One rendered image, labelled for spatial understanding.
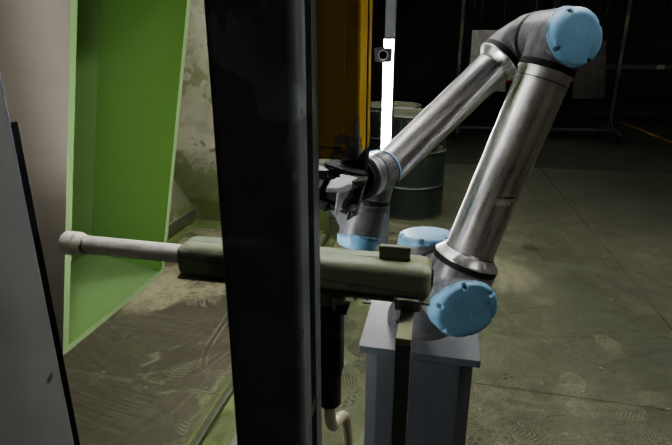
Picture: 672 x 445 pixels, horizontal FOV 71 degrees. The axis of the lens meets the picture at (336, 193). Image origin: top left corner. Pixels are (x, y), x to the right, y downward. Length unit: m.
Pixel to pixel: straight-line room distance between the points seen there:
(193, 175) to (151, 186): 1.80
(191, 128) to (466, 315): 2.99
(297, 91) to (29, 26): 1.21
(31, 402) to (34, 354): 0.07
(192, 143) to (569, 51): 3.11
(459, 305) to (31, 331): 0.79
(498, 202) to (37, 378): 0.90
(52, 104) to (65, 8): 0.25
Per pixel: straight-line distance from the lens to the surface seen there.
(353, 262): 0.54
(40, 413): 0.95
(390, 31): 2.45
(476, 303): 1.10
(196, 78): 3.70
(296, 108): 0.30
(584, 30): 1.09
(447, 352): 1.29
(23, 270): 0.84
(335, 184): 0.70
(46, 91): 1.46
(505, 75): 1.19
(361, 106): 0.36
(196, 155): 3.80
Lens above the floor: 1.37
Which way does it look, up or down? 17 degrees down
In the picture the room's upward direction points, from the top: straight up
